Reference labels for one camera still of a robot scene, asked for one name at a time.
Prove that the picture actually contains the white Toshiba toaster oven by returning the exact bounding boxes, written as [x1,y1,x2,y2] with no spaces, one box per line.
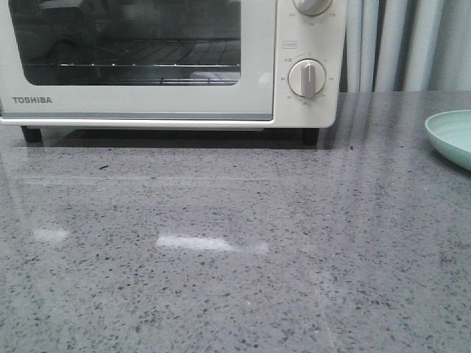
[1,1,347,145]

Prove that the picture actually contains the mint green plate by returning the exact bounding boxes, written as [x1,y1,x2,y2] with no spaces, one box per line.
[425,110,470,171]

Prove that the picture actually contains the metal wire oven rack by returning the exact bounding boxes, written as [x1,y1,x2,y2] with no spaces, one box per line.
[23,39,241,86]

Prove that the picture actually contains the upper oven control knob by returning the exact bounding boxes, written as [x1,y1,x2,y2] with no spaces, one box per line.
[293,0,333,17]

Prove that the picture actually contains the grey pleated curtain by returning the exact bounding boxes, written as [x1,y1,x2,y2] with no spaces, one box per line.
[340,1,470,93]

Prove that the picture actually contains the lower oven timer knob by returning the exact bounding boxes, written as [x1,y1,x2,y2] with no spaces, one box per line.
[288,59,327,99]

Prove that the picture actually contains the oven glass door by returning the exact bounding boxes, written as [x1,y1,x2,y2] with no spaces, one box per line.
[1,1,277,120]

